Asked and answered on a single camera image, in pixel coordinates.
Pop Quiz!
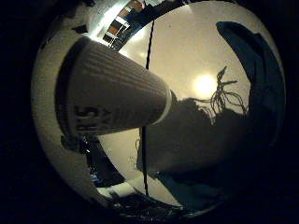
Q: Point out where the blue cloth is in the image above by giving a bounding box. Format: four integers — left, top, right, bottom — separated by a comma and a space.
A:
154, 170, 227, 213

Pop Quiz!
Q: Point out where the storage shelf rack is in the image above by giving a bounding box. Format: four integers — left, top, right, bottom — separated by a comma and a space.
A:
102, 0, 148, 50

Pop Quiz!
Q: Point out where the person in dark clothes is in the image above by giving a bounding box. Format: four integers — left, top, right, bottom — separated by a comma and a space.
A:
130, 0, 178, 27

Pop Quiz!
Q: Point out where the thin black cable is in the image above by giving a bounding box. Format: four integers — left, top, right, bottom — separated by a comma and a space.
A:
139, 20, 156, 198

